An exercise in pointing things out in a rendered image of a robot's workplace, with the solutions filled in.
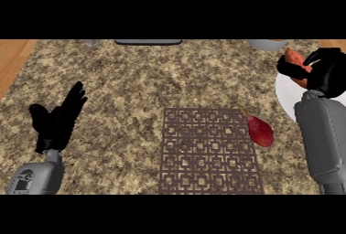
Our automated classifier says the grey rounded bowl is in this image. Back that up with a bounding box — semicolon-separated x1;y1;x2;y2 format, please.
246;38;289;52

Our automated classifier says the small grey object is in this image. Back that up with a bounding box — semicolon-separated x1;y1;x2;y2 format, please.
84;38;100;48

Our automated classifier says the orange sweet potato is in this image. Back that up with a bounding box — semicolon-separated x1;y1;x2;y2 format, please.
283;48;313;90

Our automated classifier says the white plate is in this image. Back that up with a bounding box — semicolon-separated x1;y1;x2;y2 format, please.
274;58;346;123

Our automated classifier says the dark red pepper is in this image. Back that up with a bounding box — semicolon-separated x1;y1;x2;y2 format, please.
239;107;274;149

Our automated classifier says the dark grey flat appliance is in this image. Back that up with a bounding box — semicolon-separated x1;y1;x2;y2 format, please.
113;38;183;47

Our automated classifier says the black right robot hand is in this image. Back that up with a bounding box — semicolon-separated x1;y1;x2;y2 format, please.
274;47;346;99

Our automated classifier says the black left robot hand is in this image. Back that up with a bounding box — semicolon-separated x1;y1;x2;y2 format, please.
28;80;88;154

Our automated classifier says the brown patterned placemat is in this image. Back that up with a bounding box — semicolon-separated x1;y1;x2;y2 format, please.
158;107;266;195

